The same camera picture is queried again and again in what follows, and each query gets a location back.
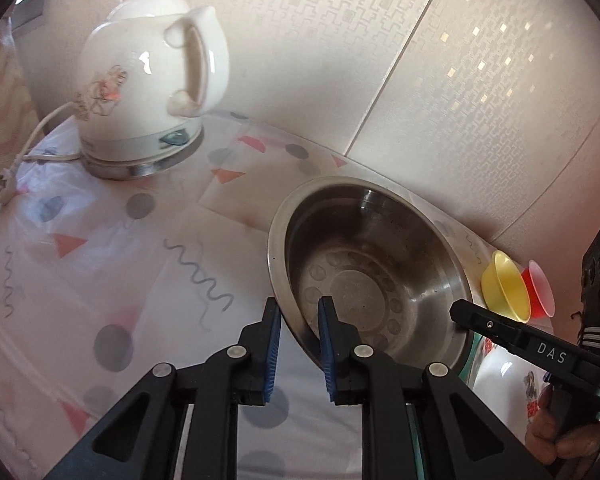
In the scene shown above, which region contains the white power plug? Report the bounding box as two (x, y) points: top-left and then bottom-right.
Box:
(0, 170), (19, 206)

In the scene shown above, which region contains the red plastic cup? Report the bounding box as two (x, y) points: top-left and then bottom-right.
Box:
(520, 260), (556, 318)

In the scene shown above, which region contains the white kettle power cable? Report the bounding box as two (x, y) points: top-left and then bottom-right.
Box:
(15, 102), (83, 166)

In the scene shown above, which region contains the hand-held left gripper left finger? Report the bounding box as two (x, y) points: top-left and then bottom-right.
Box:
(45, 296), (282, 480)

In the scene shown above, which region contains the white printed enamel bowl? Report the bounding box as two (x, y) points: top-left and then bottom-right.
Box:
(472, 337), (553, 418)

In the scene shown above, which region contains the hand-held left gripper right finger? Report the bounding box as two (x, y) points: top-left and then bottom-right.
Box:
(317, 296), (551, 480)

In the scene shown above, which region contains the white ceramic electric kettle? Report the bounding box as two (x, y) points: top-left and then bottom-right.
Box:
(75, 0), (230, 161)

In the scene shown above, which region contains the white patterned tablecloth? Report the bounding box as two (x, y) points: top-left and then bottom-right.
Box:
(0, 110), (551, 480)

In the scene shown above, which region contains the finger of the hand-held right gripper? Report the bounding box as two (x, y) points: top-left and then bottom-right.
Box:
(451, 300), (600, 397)

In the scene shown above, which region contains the stainless steel bowl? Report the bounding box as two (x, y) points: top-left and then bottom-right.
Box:
(267, 176), (483, 368)

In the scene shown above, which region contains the person's right hand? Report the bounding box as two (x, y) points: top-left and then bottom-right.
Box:
(526, 391), (600, 476)

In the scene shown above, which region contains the silver kettle base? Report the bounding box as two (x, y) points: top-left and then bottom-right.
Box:
(82, 120), (206, 181)

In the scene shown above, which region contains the yellow plastic cup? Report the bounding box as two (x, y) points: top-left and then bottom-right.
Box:
(481, 251), (531, 323)

